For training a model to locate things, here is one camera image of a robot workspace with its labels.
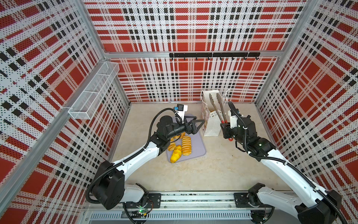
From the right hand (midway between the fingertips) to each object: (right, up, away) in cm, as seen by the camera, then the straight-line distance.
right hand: (224, 125), depth 75 cm
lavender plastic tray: (-13, -17, +21) cm, 30 cm away
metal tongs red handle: (0, +3, +1) cm, 3 cm away
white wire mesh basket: (-90, +11, +18) cm, 93 cm away
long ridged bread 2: (-21, -15, +16) cm, 30 cm away
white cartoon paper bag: (-4, 0, +15) cm, 16 cm away
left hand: (-13, +2, -4) cm, 14 cm away
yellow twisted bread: (-27, -20, +13) cm, 36 cm away
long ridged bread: (-31, -15, +16) cm, 37 cm away
